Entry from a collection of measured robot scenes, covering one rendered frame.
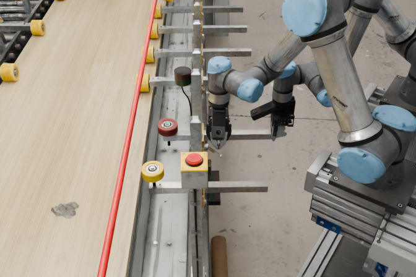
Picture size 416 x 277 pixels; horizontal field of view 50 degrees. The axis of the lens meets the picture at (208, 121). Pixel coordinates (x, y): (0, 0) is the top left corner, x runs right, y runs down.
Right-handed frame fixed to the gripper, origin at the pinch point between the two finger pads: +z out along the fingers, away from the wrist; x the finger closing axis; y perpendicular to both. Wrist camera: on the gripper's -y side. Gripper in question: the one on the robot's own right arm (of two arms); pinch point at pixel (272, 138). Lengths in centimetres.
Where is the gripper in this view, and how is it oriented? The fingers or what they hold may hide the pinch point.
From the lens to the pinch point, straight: 184.4
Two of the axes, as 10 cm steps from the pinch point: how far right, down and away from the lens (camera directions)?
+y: 10.0, -0.1, 0.1
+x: -0.1, -6.2, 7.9
